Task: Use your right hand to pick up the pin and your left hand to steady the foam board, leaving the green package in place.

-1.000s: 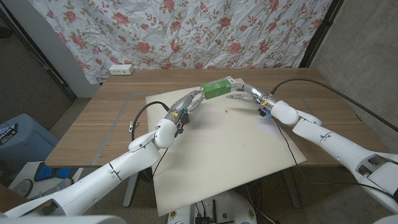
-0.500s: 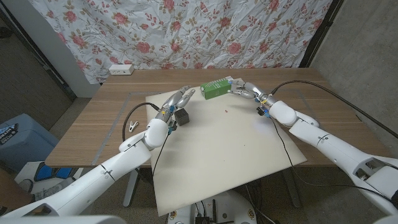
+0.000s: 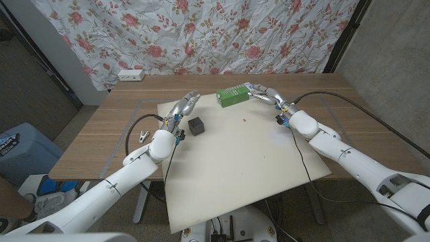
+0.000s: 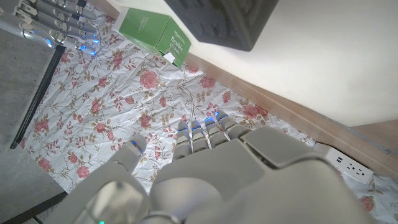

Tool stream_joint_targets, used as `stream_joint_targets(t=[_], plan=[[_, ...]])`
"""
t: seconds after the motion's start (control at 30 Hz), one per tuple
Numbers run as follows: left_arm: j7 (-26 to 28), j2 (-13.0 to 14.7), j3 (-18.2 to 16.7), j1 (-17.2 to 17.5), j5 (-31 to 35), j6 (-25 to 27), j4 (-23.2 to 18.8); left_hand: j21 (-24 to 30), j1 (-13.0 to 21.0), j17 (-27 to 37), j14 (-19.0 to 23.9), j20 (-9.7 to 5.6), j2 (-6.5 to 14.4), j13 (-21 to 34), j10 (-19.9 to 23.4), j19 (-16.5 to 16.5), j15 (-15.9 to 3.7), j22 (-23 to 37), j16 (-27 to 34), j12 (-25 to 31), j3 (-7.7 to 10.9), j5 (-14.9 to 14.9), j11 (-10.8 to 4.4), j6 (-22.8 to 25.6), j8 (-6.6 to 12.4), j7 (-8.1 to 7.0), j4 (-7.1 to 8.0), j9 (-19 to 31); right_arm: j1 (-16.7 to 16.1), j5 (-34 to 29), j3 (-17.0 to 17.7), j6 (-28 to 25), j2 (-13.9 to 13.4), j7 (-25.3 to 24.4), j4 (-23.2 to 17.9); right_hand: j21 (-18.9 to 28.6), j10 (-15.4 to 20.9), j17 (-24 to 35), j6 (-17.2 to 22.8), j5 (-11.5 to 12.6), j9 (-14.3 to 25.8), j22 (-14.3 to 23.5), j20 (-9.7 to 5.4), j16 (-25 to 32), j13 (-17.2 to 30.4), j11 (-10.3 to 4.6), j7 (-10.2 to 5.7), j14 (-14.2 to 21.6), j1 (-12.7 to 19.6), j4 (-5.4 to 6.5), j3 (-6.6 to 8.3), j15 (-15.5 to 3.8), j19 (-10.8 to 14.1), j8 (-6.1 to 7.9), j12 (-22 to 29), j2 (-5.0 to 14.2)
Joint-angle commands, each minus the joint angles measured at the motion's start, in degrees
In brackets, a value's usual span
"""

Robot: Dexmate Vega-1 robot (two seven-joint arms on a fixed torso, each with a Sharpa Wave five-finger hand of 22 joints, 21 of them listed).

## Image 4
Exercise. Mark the dark grey embossed cube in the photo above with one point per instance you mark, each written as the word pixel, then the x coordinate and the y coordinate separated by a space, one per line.
pixel 224 21

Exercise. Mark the black backdrop stand pole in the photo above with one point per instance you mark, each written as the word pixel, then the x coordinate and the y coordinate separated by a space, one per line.
pixel 38 96

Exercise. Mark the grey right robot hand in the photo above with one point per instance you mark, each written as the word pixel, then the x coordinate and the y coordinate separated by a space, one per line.
pixel 46 21

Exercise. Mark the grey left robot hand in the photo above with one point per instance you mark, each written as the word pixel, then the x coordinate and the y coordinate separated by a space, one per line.
pixel 248 186

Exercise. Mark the floral backdrop cloth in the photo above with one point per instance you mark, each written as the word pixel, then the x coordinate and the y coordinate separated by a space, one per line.
pixel 124 102

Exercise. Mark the green straw package box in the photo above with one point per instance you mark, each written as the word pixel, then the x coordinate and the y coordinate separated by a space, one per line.
pixel 146 29

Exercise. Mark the white power strip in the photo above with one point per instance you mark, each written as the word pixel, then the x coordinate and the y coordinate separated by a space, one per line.
pixel 345 163

